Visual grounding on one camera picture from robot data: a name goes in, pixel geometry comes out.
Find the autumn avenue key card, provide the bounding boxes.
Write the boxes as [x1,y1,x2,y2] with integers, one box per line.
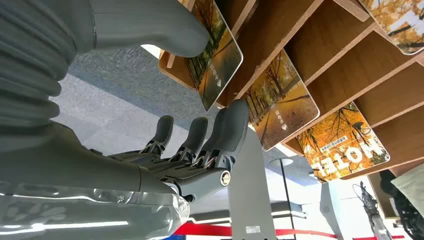
[187,0,244,112]
[241,48,321,152]

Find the autumn tree branches card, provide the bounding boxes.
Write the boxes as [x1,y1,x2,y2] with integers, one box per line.
[358,0,424,56]

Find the grey flat pillar stand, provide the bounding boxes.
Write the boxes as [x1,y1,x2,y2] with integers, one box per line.
[227,128,277,240]

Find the pale green cloth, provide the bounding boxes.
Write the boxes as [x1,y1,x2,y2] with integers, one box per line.
[390,163,424,218]

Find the thin black pole stand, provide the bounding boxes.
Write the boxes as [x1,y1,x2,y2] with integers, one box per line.
[268,157,298,240]

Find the brown wooden box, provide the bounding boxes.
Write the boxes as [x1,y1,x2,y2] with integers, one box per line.
[366,172,400,221]

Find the red barrier band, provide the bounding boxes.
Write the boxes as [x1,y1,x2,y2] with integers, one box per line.
[172,222,407,240]

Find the autumn leaves hotel card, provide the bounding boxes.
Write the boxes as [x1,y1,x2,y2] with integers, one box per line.
[295,101,391,184]

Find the black machine with cables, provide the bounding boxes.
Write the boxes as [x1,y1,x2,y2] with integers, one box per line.
[379,169,424,240]

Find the ribbed grey right arm sleeve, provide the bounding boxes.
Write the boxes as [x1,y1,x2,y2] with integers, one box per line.
[0,0,96,135]

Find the brown wooden card rack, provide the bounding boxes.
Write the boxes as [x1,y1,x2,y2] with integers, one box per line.
[158,0,424,181]

